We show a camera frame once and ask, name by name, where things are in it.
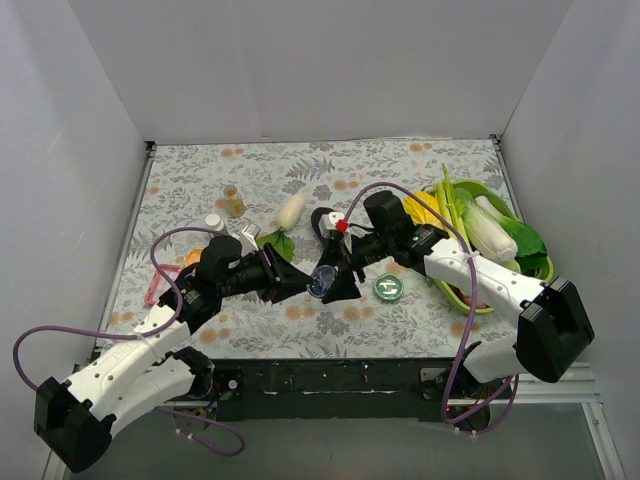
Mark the black front rail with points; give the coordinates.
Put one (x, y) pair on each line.
(386, 388)

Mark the pink rectangular pill box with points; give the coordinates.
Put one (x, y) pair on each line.
(159, 284)

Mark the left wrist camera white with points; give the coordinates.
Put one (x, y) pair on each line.
(248, 238)

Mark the napa cabbage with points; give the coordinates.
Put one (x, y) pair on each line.
(486, 235)

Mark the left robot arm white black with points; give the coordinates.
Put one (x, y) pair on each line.
(78, 417)

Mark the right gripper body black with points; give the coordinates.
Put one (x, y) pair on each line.
(345, 256)

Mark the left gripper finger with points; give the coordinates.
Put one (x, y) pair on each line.
(281, 291)
(288, 275)

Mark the white blue pill bottle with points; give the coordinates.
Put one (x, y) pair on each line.
(215, 223)

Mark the amber pill bottle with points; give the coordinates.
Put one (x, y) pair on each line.
(233, 201)

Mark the green round pill box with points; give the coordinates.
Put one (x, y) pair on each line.
(388, 287)

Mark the green vegetable basket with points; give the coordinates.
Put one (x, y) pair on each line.
(545, 269)

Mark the floral table mat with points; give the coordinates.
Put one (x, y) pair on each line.
(399, 312)

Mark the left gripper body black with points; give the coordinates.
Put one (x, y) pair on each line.
(271, 272)

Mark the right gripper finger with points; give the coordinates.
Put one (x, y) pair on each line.
(335, 253)
(338, 285)

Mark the green bok choy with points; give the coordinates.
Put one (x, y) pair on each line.
(531, 249)

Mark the white radish with leaves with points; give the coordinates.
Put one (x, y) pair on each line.
(288, 217)

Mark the blue round pill box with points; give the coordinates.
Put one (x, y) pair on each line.
(323, 277)

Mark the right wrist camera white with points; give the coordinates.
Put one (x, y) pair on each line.
(334, 223)

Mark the orange round pill box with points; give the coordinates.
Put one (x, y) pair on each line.
(193, 256)

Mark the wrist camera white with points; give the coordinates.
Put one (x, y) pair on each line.
(248, 238)
(334, 223)

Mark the purple eggplant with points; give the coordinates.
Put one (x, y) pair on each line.
(316, 221)

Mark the celery stalks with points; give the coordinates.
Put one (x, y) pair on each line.
(447, 204)

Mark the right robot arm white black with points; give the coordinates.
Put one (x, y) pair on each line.
(552, 326)

